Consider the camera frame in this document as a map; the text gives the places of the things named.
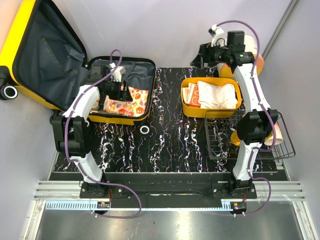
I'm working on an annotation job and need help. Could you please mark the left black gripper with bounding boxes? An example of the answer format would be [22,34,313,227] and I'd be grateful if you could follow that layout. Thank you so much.
[102,78,133,102]

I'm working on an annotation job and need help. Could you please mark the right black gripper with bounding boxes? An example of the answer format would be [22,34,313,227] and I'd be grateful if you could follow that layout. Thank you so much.
[189,41,230,70]

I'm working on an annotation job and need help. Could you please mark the floral orange pouch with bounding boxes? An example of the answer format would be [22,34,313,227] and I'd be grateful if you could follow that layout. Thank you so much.
[103,86,149,117]

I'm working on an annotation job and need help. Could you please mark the white garment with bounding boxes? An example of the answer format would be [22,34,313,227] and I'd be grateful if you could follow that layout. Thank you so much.
[197,81,238,109]

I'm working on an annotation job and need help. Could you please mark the yellow plastic basket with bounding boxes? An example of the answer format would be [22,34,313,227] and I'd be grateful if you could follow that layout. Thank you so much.
[181,77,242,119]

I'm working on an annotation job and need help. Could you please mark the white pink drawer cabinet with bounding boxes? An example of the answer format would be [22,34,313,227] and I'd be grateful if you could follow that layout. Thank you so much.
[216,34,265,78]

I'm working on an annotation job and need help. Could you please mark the yellow Pikachu suitcase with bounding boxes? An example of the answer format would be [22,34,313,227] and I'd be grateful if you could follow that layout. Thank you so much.
[0,0,156,135]

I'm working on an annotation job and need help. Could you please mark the orange strap wristwatch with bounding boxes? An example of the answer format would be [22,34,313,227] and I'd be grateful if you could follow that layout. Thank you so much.
[92,97,100,110]

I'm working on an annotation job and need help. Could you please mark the orange printed cloth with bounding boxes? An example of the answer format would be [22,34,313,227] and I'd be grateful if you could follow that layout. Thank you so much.
[182,83,201,108]

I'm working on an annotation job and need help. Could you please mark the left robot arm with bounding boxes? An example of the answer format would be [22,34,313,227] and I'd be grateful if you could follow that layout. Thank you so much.
[51,63,131,198]

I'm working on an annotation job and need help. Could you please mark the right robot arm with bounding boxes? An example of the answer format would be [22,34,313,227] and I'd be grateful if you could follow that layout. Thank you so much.
[191,25,279,199]

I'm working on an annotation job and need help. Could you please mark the black marble pattern mat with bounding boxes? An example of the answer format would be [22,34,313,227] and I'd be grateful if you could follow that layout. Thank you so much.
[53,66,286,174]

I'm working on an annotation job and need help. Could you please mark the yellow ceramic dish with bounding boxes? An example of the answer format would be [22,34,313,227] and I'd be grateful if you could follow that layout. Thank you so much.
[230,131,273,146]

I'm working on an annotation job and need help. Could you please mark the pink white cup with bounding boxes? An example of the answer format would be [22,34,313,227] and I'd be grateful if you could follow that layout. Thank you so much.
[264,123,284,146]

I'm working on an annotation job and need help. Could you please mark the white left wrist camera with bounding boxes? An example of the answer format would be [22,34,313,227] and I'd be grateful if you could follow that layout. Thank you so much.
[109,63,126,83]

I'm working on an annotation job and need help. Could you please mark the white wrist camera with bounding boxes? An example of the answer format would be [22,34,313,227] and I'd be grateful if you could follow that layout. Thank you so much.
[109,63,126,83]
[208,24,225,47]

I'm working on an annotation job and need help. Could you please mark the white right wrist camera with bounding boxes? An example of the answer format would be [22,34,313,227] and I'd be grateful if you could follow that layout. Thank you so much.
[208,24,225,47]

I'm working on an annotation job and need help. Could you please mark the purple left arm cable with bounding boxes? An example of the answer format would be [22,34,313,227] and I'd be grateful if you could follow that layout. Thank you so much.
[63,49,143,220]

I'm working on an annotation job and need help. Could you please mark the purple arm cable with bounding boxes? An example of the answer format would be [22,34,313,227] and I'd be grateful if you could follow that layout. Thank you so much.
[214,19,272,217]
[63,49,143,220]

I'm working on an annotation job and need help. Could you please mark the black wire rack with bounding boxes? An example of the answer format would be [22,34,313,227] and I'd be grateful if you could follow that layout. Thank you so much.
[204,109,296,161]

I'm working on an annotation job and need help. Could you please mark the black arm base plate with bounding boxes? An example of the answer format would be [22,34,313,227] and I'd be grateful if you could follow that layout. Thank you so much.
[80,172,257,200]

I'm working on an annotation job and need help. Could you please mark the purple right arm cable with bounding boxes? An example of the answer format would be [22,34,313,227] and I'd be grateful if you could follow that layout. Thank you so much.
[214,19,272,217]

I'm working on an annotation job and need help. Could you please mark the aluminium frame rail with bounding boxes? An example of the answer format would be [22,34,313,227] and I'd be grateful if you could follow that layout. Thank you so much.
[33,181,305,213]

